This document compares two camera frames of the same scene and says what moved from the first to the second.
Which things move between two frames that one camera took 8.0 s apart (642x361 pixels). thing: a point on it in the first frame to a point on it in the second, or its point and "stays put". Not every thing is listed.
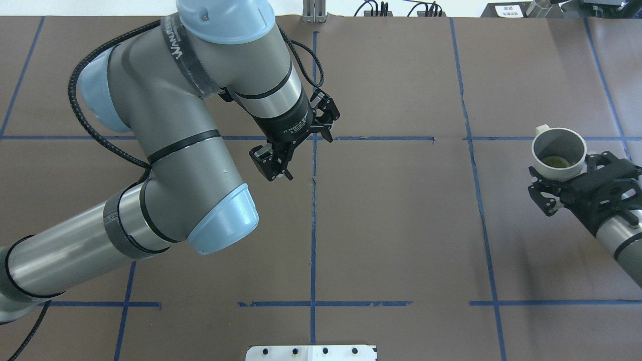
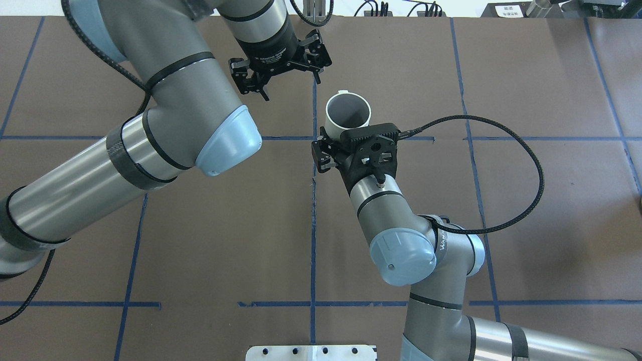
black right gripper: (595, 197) to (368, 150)
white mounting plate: (311, 353) stays put
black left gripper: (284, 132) to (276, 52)
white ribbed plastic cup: (558, 153) to (344, 110)
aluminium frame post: (314, 11) stays put
